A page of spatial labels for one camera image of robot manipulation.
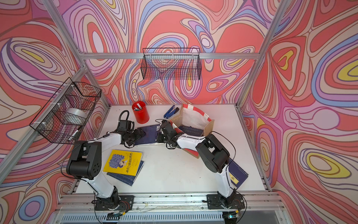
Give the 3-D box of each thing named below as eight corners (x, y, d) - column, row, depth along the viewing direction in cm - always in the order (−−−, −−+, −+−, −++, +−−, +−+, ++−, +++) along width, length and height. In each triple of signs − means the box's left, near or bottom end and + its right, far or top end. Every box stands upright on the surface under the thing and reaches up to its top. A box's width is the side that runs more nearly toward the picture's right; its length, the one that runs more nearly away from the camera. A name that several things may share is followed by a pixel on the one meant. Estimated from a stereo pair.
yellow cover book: (104, 172, 85) (102, 170, 83) (114, 151, 94) (112, 149, 92) (135, 176, 84) (134, 174, 81) (142, 154, 93) (141, 152, 90)
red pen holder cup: (134, 123, 109) (130, 112, 99) (137, 112, 117) (133, 101, 107) (148, 123, 109) (145, 112, 99) (150, 112, 117) (147, 101, 107)
